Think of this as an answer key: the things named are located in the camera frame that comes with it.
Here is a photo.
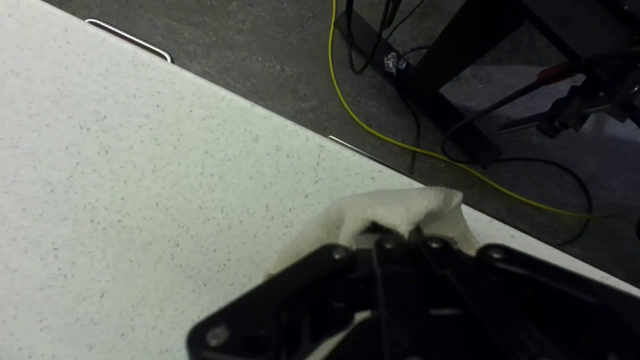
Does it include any white cloth towel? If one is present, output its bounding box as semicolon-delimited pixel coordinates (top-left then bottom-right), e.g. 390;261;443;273
269;186;480;276

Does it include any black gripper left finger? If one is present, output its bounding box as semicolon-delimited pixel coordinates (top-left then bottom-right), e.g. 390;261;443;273
186;243;373;360

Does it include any yellow floor cable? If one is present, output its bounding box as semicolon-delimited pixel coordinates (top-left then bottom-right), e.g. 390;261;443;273
327;0;640;224

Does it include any black clamp tripod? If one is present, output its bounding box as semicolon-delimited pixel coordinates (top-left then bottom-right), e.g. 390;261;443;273
443;59;640;145

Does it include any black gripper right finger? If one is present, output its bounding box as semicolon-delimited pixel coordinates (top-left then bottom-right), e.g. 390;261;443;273
412;231;640;360

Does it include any black stand table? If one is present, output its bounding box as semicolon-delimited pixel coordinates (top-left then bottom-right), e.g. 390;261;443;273
337;0;640;167

